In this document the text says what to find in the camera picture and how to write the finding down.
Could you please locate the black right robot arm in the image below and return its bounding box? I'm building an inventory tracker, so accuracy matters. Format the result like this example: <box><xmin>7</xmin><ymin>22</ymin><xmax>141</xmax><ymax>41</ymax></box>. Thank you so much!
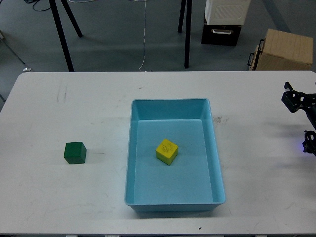
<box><xmin>281</xmin><ymin>82</ymin><xmax>316</xmax><ymax>156</ymax></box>

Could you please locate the black table leg center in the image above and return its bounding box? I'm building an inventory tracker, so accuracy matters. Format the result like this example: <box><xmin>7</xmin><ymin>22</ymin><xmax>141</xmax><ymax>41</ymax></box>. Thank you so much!
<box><xmin>184</xmin><ymin>0</ymin><xmax>192</xmax><ymax>69</ymax></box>

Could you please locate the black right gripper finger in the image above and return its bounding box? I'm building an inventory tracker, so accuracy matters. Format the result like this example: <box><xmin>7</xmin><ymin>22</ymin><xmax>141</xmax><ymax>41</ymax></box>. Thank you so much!
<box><xmin>281</xmin><ymin>82</ymin><xmax>309</xmax><ymax>113</ymax></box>

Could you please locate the black slanted table leg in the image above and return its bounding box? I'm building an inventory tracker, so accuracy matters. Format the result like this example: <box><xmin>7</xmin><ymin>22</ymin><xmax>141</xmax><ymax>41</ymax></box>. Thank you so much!
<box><xmin>61</xmin><ymin>0</ymin><xmax>83</xmax><ymax>38</ymax></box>

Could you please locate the black table leg far left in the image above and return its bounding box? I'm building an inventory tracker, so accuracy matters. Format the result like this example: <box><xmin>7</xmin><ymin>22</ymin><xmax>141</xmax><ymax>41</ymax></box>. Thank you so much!
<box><xmin>49</xmin><ymin>0</ymin><xmax>74</xmax><ymax>72</ymax></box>

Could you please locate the white hanging cable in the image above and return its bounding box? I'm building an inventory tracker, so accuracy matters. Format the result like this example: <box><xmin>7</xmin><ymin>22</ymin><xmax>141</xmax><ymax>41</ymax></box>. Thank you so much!
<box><xmin>139</xmin><ymin>0</ymin><xmax>148</xmax><ymax>73</ymax></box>

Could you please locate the light blue plastic bin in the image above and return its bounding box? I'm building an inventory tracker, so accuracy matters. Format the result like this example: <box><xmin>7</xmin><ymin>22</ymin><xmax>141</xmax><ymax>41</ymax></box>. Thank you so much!
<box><xmin>125</xmin><ymin>98</ymin><xmax>226</xmax><ymax>212</ymax></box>

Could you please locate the black storage box with handle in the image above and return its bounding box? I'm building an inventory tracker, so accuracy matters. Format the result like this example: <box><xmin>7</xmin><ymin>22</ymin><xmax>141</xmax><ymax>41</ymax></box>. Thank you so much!
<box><xmin>201</xmin><ymin>19</ymin><xmax>242</xmax><ymax>46</ymax></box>

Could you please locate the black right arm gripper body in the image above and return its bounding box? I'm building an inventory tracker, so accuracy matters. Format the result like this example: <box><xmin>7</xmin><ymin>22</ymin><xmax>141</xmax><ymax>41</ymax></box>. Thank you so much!
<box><xmin>303</xmin><ymin>93</ymin><xmax>316</xmax><ymax>129</ymax></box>

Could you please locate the yellow wooden cube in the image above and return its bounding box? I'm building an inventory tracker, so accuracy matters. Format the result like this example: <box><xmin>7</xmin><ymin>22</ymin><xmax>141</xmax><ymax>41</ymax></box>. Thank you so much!
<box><xmin>156</xmin><ymin>139</ymin><xmax>178</xmax><ymax>165</ymax></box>

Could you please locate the black slanted leg center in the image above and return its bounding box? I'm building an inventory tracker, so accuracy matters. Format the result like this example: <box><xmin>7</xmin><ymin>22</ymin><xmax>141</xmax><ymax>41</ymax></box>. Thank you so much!
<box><xmin>178</xmin><ymin>0</ymin><xmax>186</xmax><ymax>33</ymax></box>

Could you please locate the green wooden cube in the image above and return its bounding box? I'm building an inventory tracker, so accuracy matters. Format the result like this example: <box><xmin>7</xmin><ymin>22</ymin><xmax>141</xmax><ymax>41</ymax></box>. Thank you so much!
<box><xmin>64</xmin><ymin>141</ymin><xmax>87</xmax><ymax>164</ymax></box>

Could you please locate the wooden crate with black handles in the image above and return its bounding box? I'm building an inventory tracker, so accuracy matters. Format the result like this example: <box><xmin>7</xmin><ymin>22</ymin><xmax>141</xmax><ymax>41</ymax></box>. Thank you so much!
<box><xmin>247</xmin><ymin>29</ymin><xmax>314</xmax><ymax>71</ymax></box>

